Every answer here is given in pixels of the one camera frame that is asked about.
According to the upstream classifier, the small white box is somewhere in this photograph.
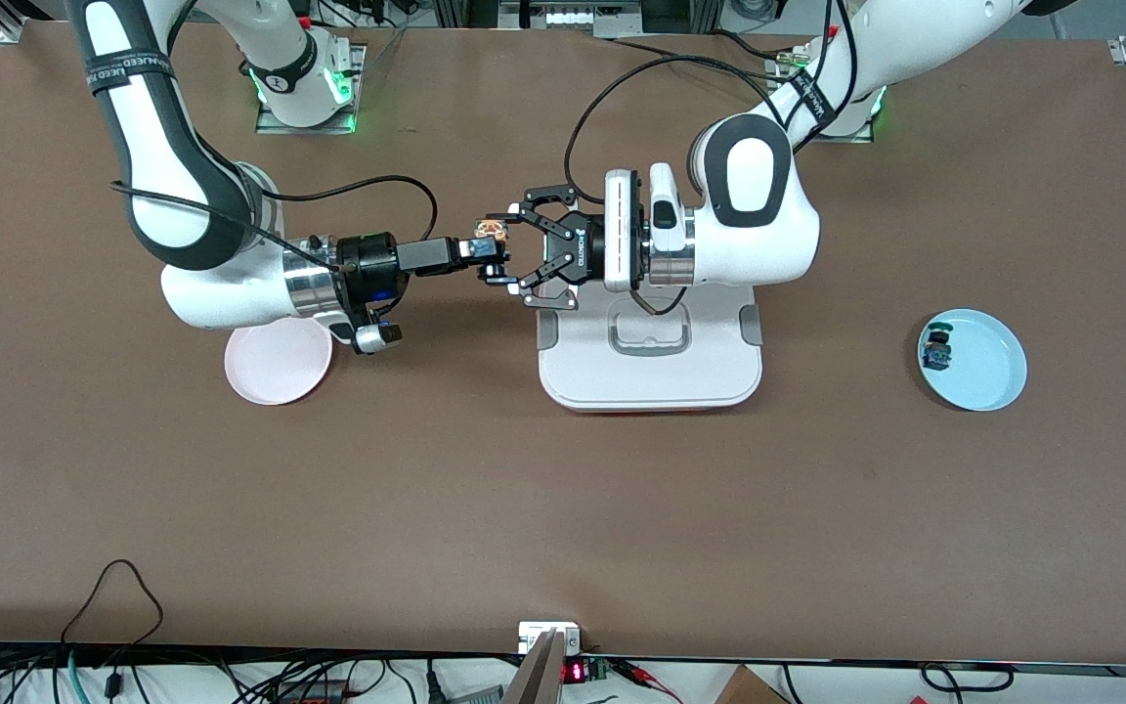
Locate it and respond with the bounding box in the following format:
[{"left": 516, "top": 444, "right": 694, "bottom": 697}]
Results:
[{"left": 518, "top": 622, "right": 582, "bottom": 654}]

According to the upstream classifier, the pink round plate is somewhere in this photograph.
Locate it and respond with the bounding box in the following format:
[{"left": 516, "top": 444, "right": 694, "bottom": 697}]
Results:
[{"left": 224, "top": 318, "right": 334, "bottom": 407}]

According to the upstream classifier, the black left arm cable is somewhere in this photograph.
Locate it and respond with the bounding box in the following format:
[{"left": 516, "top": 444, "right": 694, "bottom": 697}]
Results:
[{"left": 565, "top": 0, "right": 857, "bottom": 316}]

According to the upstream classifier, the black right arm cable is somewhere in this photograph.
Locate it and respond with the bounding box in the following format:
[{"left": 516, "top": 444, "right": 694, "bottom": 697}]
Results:
[{"left": 111, "top": 176, "right": 439, "bottom": 273}]

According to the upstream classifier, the white lunch box gray handle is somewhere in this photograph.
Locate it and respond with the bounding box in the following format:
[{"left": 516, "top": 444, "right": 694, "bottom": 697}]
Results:
[{"left": 536, "top": 284, "right": 764, "bottom": 415}]

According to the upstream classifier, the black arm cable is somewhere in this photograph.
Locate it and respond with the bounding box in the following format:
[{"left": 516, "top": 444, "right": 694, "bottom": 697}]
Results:
[
  {"left": 565, "top": 0, "right": 857, "bottom": 316},
  {"left": 111, "top": 176, "right": 439, "bottom": 273}
]

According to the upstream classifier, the brown cardboard box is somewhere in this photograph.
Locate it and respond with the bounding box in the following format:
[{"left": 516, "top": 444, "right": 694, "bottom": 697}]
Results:
[{"left": 715, "top": 665, "right": 789, "bottom": 704}]

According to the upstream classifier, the light blue round plate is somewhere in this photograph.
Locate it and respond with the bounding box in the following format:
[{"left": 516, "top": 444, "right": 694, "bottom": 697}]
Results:
[{"left": 918, "top": 308, "right": 1028, "bottom": 413}]

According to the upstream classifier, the green push button switch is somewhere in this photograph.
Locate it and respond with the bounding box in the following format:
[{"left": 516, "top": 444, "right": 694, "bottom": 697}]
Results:
[{"left": 923, "top": 321, "right": 955, "bottom": 373}]

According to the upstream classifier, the black cable on table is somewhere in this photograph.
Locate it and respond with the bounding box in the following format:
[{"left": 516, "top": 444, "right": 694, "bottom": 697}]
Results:
[{"left": 610, "top": 34, "right": 799, "bottom": 84}]

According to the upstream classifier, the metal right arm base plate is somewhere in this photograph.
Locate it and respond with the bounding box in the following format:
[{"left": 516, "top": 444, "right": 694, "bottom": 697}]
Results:
[{"left": 255, "top": 44, "right": 368, "bottom": 135}]

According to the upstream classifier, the black looped cable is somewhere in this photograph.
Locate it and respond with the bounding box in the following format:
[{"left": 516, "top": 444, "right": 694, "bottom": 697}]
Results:
[{"left": 60, "top": 559, "right": 165, "bottom": 646}]

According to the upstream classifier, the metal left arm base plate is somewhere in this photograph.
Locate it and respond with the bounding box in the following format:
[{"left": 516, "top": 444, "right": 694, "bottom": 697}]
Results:
[{"left": 768, "top": 54, "right": 875, "bottom": 145}]

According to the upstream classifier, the red clip lead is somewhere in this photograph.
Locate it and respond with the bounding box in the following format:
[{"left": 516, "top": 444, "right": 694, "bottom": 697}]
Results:
[{"left": 617, "top": 660, "right": 683, "bottom": 704}]

